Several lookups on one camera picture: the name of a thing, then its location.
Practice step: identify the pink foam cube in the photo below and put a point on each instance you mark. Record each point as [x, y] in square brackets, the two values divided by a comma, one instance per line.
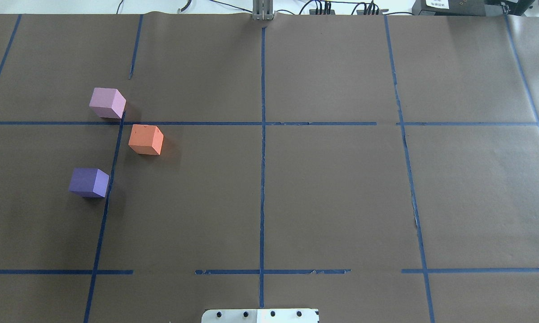
[107, 103]

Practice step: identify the purple foam cube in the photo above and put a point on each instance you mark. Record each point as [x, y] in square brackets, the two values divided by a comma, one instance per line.
[89, 182]

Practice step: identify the orange foam cube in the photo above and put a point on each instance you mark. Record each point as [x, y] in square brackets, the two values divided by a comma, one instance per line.
[146, 139]

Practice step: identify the black device box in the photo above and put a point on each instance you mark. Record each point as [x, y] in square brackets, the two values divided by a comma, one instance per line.
[478, 8]

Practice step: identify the grey aluminium post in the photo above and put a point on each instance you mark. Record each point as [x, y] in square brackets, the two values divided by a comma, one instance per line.
[262, 10]

